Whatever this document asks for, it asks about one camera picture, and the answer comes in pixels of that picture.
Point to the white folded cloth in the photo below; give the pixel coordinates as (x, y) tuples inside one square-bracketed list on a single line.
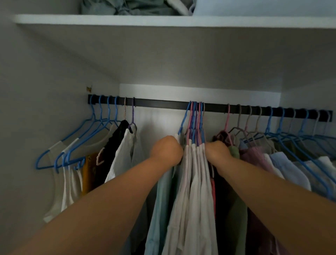
[(181, 6)]

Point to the light blue hanging shirt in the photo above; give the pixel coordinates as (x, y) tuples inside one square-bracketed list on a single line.
[(288, 170)]

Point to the grey-green folded clothes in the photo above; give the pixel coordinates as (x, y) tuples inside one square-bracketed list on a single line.
[(126, 7)]

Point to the pink hanging garment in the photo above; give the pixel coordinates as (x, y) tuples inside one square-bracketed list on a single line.
[(256, 160)]

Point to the bunch of blue pink hangers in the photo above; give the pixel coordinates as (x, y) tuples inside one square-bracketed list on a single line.
[(194, 120)]

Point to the white closet shelf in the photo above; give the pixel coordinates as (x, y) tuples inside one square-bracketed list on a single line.
[(157, 47)]

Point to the row of assorted hangers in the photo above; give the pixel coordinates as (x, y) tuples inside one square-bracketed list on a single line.
[(288, 143)]

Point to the pale grey hanging shirt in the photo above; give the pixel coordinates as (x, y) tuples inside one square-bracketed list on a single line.
[(319, 176)]

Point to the person's left forearm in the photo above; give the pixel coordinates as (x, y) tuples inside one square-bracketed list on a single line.
[(105, 210)]

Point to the red hanging garment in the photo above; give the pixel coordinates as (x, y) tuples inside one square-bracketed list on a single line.
[(213, 197)]

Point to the white tank top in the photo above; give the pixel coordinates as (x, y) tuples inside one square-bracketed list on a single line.
[(72, 189), (53, 199)]

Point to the white hanging shirt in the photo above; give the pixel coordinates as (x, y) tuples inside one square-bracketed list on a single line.
[(122, 157)]

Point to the black closet rail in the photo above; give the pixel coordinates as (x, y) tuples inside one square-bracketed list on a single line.
[(157, 103)]

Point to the light teal hanging shirt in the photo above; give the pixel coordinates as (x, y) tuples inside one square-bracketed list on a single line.
[(158, 210)]

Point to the person's left hand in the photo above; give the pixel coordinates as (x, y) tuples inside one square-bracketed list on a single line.
[(166, 151)]

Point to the mustard yellow garment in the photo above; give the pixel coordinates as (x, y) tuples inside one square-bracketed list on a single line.
[(88, 176)]

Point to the pale pinkish white garment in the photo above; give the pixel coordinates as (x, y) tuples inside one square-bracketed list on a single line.
[(181, 199)]

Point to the dark maroon hanging garment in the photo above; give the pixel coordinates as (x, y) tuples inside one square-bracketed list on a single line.
[(221, 136)]

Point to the black hanging garment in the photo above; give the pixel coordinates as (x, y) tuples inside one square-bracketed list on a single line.
[(112, 149)]

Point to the light green hanging garment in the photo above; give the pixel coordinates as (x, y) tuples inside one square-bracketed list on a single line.
[(237, 223)]

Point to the purple hanger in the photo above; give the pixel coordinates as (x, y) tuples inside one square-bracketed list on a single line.
[(132, 110)]

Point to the dark olive hanging garment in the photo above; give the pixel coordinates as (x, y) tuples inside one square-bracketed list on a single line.
[(291, 151)]

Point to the dark black hanging dress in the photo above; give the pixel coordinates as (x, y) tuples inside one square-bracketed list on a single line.
[(223, 210)]

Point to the person's right forearm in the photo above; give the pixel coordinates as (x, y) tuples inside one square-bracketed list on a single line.
[(275, 205)]

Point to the person's right hand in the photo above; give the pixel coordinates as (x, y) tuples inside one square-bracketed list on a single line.
[(217, 153)]

